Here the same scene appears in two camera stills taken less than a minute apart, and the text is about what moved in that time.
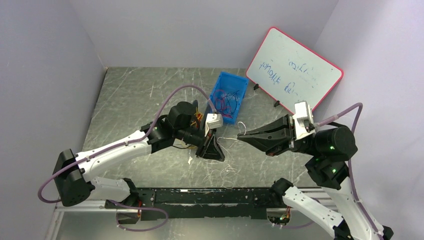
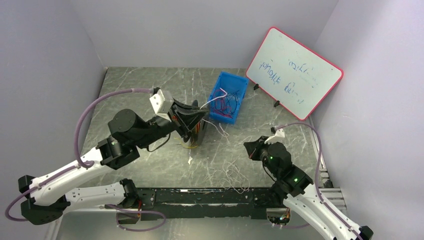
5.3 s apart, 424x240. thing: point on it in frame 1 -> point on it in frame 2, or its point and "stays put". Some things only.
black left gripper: [205, 141] -> [177, 119]
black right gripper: [291, 134] -> [253, 148]
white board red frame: [290, 72] stays put
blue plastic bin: [227, 95] stays put
